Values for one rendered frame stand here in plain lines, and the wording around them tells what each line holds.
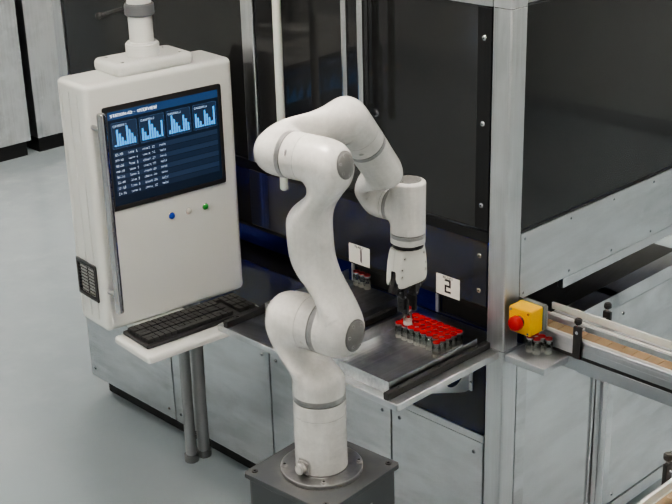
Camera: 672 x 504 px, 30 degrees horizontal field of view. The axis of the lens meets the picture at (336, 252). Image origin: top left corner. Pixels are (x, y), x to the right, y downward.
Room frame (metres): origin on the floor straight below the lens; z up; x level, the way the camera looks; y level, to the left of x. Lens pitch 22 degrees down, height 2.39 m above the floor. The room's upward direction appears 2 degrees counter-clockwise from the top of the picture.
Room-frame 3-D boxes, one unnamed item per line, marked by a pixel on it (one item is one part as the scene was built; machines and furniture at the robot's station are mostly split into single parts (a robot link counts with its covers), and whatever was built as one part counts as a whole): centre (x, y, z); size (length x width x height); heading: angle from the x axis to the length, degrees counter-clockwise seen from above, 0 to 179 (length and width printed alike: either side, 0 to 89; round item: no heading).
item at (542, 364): (3.00, -0.54, 0.87); 0.14 x 0.13 x 0.02; 134
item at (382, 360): (3.01, -0.16, 0.90); 0.34 x 0.26 x 0.04; 133
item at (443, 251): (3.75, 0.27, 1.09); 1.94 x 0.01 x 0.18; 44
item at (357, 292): (3.33, 0.00, 0.90); 0.34 x 0.26 x 0.04; 134
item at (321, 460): (2.49, 0.05, 0.95); 0.19 x 0.19 x 0.18
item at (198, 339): (3.44, 0.45, 0.79); 0.45 x 0.28 x 0.03; 129
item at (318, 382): (2.51, 0.07, 1.16); 0.19 x 0.12 x 0.24; 53
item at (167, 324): (3.42, 0.44, 0.82); 0.40 x 0.14 x 0.02; 129
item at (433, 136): (3.21, -0.26, 1.51); 0.43 x 0.01 x 0.59; 44
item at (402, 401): (3.16, -0.07, 0.87); 0.70 x 0.48 x 0.02; 44
